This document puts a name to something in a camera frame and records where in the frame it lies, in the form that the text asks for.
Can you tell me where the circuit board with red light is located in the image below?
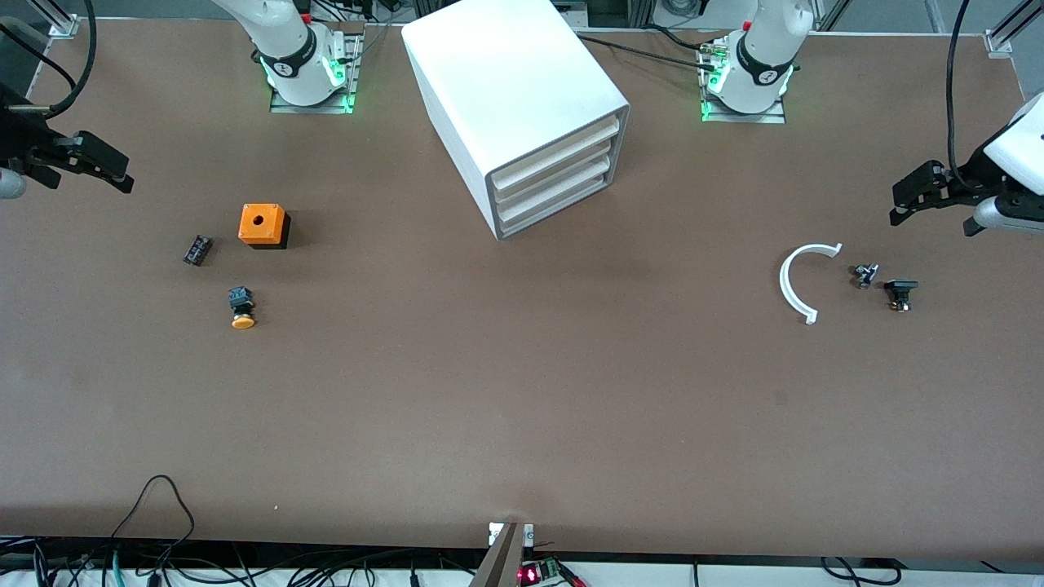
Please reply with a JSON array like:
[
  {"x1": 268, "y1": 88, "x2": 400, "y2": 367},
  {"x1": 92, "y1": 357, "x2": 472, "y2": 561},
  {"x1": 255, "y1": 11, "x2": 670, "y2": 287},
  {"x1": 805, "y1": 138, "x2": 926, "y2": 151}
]
[{"x1": 518, "y1": 557, "x2": 586, "y2": 587}]

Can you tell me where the aluminium frame profile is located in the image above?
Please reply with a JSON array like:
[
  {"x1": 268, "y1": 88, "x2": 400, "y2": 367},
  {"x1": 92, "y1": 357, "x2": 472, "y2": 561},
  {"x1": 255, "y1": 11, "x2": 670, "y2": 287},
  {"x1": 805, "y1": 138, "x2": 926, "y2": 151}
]
[
  {"x1": 31, "y1": 0, "x2": 83, "y2": 38},
  {"x1": 983, "y1": 0, "x2": 1044, "y2": 56}
]

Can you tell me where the black coiled cable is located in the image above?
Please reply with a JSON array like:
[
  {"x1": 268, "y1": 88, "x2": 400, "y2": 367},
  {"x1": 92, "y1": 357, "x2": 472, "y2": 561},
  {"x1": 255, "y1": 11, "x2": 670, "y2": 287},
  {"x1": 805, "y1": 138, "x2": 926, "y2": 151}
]
[{"x1": 819, "y1": 556, "x2": 903, "y2": 587}]

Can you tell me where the orange push button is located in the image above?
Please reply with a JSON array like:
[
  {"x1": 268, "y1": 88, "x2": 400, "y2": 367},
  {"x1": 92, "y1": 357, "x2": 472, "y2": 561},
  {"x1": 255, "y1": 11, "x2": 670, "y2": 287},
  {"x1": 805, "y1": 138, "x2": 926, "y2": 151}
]
[{"x1": 228, "y1": 285, "x2": 258, "y2": 330}]

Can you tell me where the white drawer cabinet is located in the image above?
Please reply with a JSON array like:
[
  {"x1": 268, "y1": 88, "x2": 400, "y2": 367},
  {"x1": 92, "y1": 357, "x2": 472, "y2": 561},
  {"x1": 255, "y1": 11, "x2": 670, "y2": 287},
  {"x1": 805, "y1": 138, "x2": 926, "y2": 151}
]
[{"x1": 401, "y1": 0, "x2": 631, "y2": 241}]

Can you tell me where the black looped cable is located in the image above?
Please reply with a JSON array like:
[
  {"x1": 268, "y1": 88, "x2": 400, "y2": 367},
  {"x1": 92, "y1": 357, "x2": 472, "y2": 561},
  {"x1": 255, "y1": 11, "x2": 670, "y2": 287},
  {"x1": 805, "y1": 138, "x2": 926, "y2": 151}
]
[{"x1": 110, "y1": 474, "x2": 197, "y2": 572}]

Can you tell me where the black cable on table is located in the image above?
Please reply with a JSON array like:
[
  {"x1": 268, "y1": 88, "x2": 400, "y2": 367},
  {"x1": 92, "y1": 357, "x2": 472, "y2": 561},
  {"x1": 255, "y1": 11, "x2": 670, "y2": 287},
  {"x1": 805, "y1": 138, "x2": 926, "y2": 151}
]
[{"x1": 574, "y1": 24, "x2": 720, "y2": 73}]

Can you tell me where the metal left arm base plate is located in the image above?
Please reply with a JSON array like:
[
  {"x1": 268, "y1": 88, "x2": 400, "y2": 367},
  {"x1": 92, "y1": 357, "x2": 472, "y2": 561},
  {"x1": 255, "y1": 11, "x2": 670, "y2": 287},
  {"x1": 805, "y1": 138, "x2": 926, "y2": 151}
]
[{"x1": 699, "y1": 41, "x2": 789, "y2": 125}]

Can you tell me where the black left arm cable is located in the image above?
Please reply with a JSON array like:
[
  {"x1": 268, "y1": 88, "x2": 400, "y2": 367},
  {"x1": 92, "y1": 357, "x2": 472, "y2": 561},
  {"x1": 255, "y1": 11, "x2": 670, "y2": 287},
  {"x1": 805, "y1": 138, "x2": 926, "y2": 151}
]
[{"x1": 944, "y1": 0, "x2": 973, "y2": 190}]

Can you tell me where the white curved plastic arc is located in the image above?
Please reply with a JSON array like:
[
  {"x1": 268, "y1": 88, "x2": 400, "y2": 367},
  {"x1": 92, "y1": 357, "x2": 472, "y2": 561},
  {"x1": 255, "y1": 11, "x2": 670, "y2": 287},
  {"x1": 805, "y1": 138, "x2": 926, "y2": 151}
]
[{"x1": 779, "y1": 242, "x2": 844, "y2": 326}]

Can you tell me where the white drawer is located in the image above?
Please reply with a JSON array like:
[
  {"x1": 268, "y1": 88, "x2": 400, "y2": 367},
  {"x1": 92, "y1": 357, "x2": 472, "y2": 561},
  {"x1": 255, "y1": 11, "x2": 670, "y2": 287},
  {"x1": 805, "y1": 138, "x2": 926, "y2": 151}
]
[
  {"x1": 489, "y1": 114, "x2": 622, "y2": 195},
  {"x1": 498, "y1": 157, "x2": 613, "y2": 234},
  {"x1": 493, "y1": 137, "x2": 614, "y2": 211}
]

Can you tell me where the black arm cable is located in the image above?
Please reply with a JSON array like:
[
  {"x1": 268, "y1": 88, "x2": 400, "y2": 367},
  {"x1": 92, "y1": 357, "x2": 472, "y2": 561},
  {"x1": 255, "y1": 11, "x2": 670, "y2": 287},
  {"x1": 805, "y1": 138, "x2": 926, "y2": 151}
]
[
  {"x1": 944, "y1": 0, "x2": 973, "y2": 190},
  {"x1": 0, "y1": 0, "x2": 99, "y2": 120}
]

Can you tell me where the orange box with hole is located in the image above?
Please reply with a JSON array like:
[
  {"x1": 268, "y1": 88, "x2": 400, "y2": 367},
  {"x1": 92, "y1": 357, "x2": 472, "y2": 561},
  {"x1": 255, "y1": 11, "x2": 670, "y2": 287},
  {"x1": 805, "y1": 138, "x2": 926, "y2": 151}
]
[{"x1": 238, "y1": 203, "x2": 292, "y2": 251}]

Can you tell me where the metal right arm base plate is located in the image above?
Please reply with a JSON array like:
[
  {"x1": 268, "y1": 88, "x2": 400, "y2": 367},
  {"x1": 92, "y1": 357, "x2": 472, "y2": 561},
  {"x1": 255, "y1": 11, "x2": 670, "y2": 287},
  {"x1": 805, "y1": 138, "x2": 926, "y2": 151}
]
[{"x1": 269, "y1": 33, "x2": 362, "y2": 115}]

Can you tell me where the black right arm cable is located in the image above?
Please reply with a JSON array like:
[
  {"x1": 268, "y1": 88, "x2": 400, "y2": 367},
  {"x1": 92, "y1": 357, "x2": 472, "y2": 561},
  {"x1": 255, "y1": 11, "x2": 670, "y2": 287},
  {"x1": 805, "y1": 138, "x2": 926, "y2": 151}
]
[{"x1": 0, "y1": 0, "x2": 99, "y2": 120}]

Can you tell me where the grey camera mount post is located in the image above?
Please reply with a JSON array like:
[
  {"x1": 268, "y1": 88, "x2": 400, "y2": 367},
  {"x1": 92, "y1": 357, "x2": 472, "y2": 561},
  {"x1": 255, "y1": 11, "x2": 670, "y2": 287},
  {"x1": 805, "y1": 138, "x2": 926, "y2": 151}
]
[{"x1": 469, "y1": 522, "x2": 536, "y2": 587}]

